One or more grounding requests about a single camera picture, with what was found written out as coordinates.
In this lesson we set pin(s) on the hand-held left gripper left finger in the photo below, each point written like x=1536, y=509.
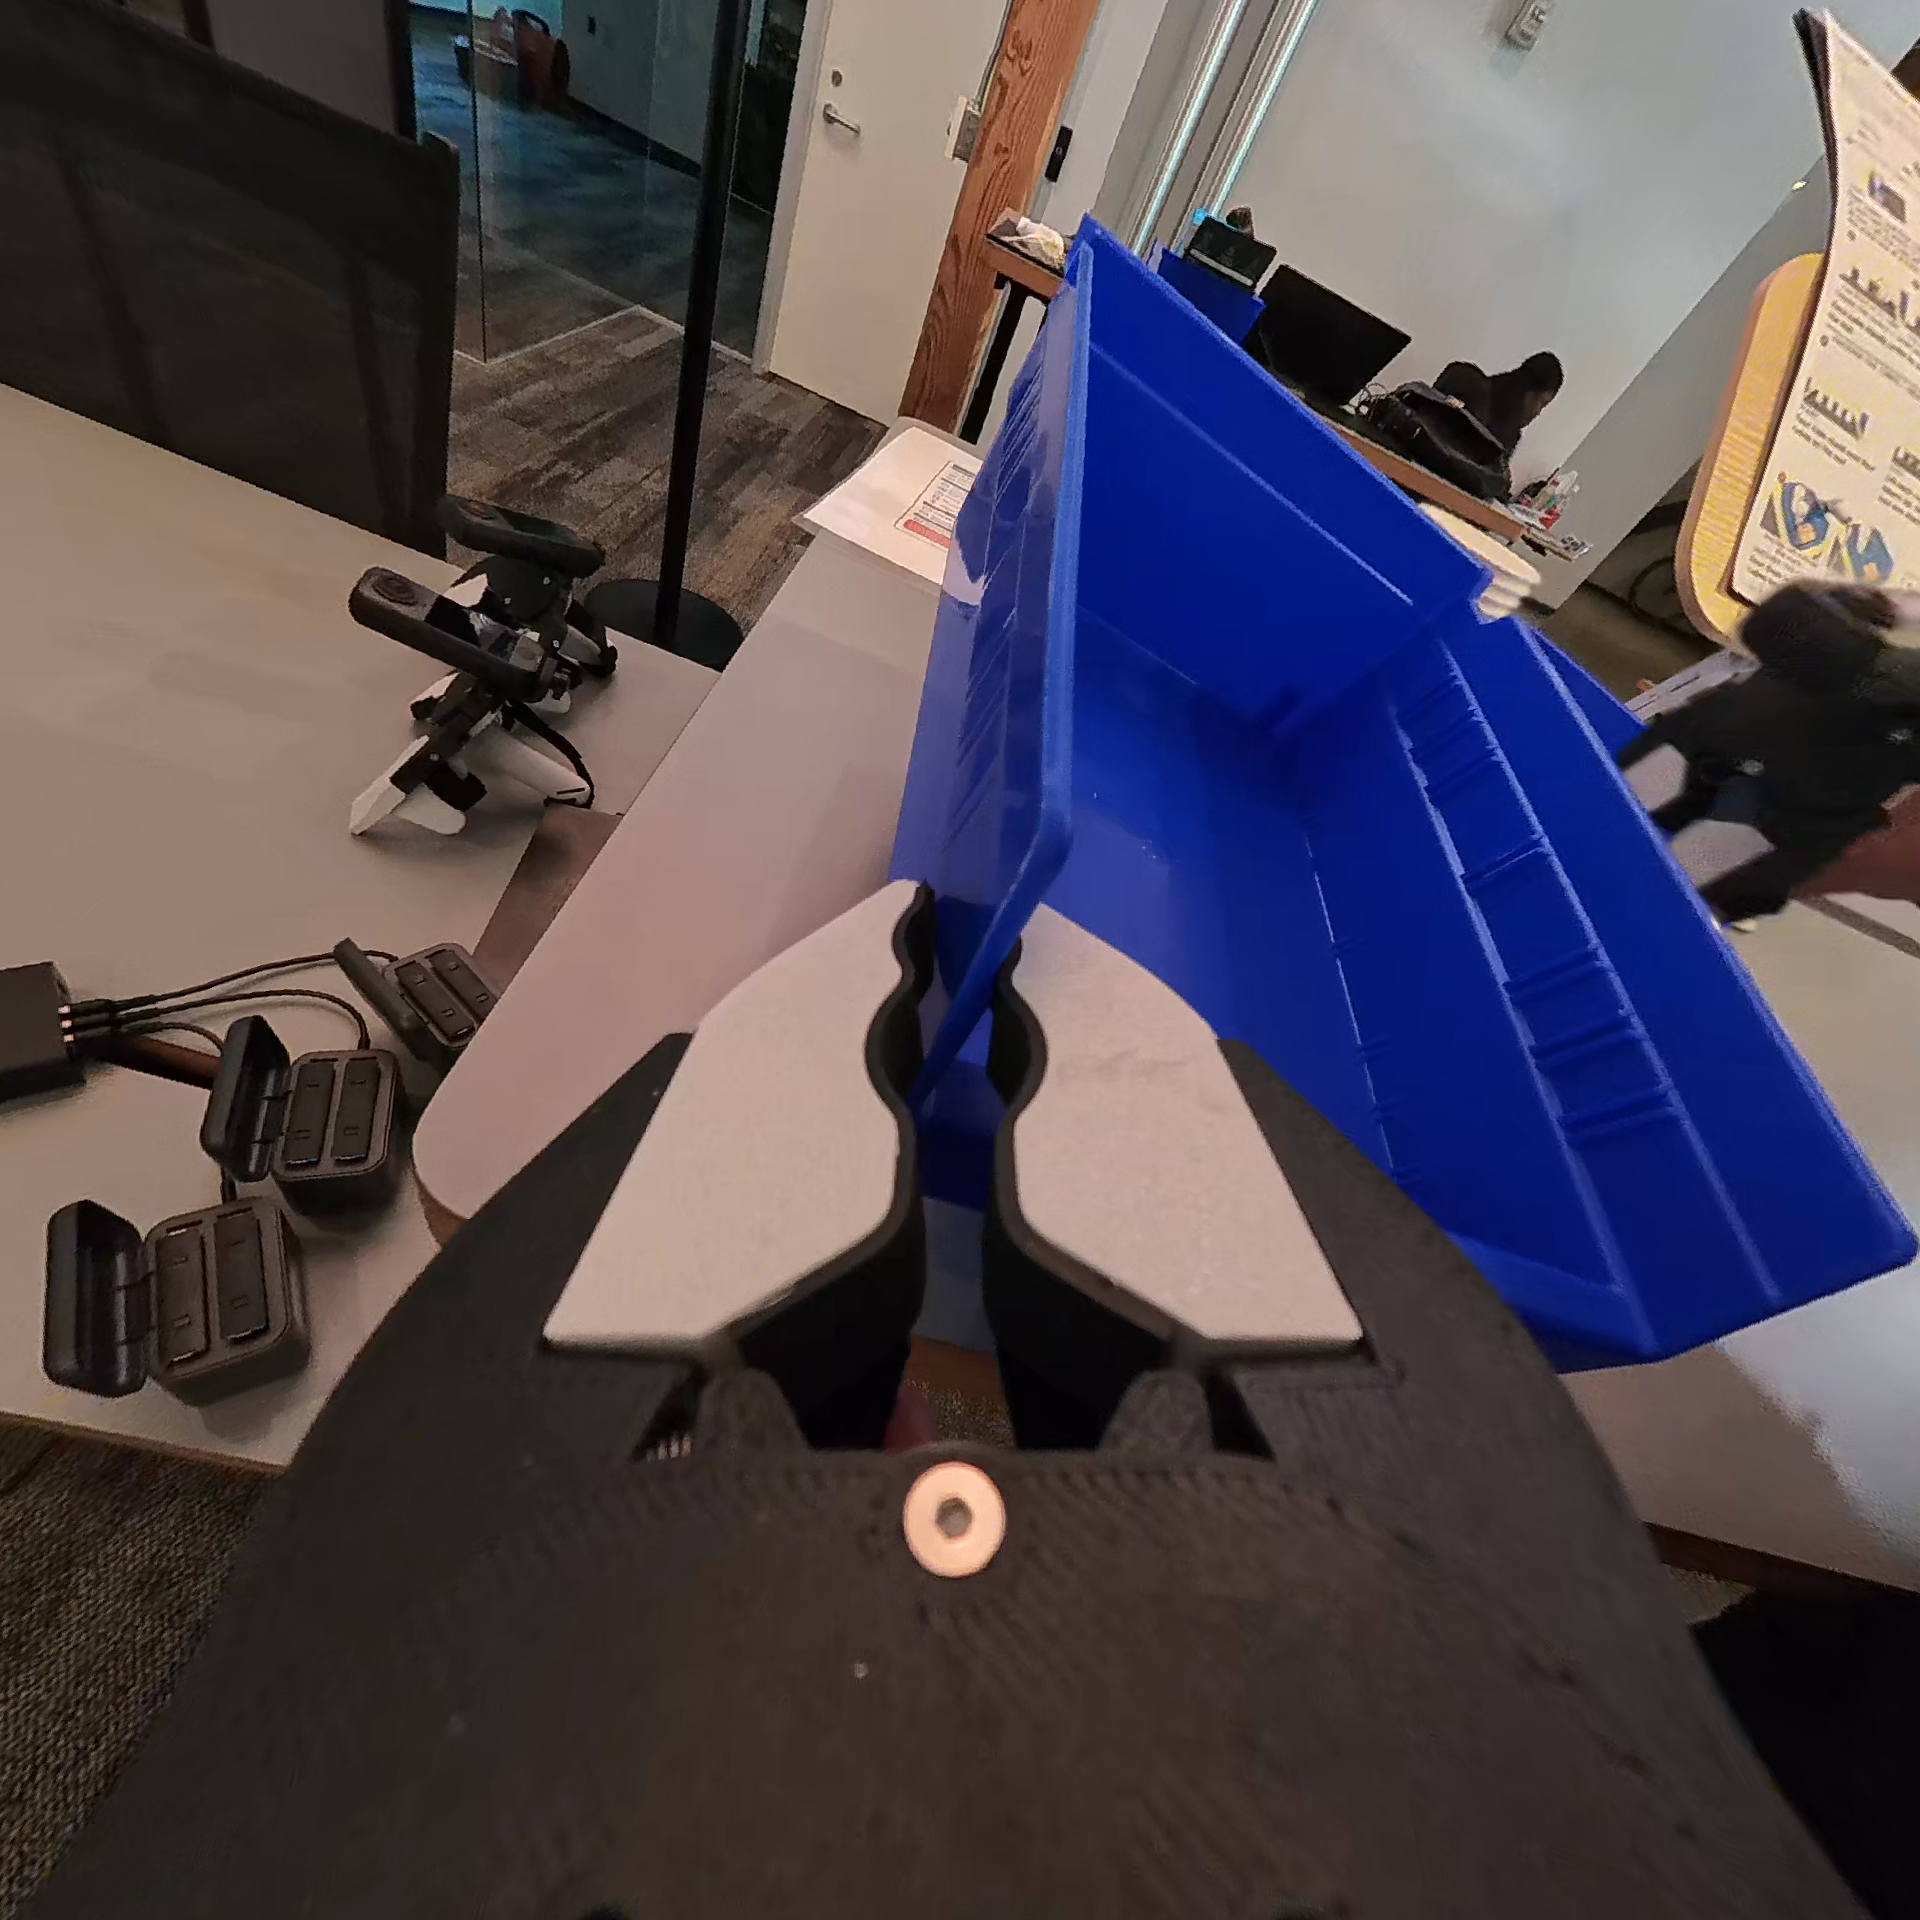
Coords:
x=750, y=1141

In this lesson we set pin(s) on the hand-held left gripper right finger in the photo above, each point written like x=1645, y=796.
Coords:
x=1154, y=1170

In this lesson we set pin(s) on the blue plastic bin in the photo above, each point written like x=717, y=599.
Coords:
x=1274, y=901

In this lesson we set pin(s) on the person's right forearm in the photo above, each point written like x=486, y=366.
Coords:
x=1883, y=871

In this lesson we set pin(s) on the curved wooden panel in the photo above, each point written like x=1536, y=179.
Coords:
x=1749, y=451

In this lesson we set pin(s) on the stack of white cups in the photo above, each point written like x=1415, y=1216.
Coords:
x=1512, y=579

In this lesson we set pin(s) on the black battery charging case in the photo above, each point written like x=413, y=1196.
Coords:
x=435, y=999
x=195, y=1298
x=322, y=1119

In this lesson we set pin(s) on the printed poster board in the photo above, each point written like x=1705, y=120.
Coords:
x=1869, y=345

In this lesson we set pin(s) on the black laptop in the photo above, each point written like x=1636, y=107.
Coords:
x=1328, y=338

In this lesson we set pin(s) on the white paper sheet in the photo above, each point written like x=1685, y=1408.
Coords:
x=884, y=502

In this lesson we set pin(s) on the small blue bin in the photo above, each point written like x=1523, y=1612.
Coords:
x=1208, y=293

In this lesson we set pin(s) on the black charging hub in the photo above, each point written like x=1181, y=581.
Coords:
x=30, y=1035

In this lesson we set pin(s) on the black pole with round base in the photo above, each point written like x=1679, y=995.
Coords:
x=704, y=300

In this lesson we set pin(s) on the wooden table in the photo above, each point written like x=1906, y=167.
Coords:
x=1028, y=270

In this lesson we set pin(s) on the wooden pillar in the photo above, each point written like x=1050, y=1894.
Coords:
x=1005, y=194

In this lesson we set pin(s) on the white door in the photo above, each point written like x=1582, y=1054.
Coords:
x=884, y=194

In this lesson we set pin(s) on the black mesh chair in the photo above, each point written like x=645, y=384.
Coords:
x=224, y=270

